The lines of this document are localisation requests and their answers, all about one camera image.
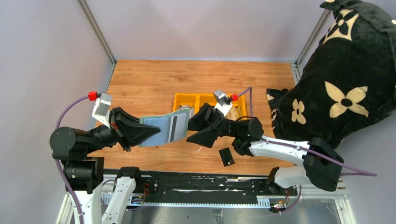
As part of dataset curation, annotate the black credit card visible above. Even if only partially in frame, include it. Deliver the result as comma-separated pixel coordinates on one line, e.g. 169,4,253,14
219,147,235,167

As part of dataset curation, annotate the silver magnetic stripe card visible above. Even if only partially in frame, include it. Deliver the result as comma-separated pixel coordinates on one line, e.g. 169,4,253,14
168,110,189,142

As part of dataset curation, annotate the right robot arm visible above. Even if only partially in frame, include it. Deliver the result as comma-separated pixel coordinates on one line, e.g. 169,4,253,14
186,103,344,193

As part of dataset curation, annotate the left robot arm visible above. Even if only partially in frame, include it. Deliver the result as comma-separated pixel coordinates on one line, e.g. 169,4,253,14
49,107,161,224

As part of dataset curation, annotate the white VIP card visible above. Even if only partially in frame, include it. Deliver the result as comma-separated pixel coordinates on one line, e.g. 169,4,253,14
177,105,196,119

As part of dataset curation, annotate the silver card in bin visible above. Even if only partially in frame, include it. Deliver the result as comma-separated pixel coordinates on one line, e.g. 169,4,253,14
226,106,241,120

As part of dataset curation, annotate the yellow plastic bin middle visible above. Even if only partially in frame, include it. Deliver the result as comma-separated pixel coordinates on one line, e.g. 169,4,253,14
196,93,217,110

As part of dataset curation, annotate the yellow plastic bin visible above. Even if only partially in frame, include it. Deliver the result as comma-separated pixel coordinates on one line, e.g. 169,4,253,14
196,93,217,110
172,93,199,113
226,94,247,120

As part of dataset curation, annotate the yellow plastic bin left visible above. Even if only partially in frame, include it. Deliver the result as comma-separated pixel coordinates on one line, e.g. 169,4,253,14
172,93,199,113

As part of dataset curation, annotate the yellow plastic bin right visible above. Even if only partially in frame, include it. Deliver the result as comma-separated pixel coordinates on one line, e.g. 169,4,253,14
226,94,247,120

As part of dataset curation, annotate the black flower pattern blanket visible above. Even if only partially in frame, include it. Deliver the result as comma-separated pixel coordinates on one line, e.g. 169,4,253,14
267,0,396,148

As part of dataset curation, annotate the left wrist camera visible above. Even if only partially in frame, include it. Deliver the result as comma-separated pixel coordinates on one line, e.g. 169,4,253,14
92,93,112,128

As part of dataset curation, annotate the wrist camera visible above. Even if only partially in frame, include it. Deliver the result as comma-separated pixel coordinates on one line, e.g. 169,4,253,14
92,93,112,128
213,90,233,117

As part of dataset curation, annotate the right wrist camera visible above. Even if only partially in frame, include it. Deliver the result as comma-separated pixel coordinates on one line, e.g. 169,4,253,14
213,90,233,117

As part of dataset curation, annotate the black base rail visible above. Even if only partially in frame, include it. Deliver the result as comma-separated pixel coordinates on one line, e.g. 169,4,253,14
133,171,297,206

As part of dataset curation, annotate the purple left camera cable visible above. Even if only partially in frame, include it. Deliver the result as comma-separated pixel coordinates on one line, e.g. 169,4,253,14
54,91,99,224

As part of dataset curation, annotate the purple camera cable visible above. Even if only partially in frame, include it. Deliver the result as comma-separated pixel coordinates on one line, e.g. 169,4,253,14
54,91,99,224
230,86,378,177

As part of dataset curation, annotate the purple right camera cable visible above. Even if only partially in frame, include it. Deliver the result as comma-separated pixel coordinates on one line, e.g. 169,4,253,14
230,86,378,177

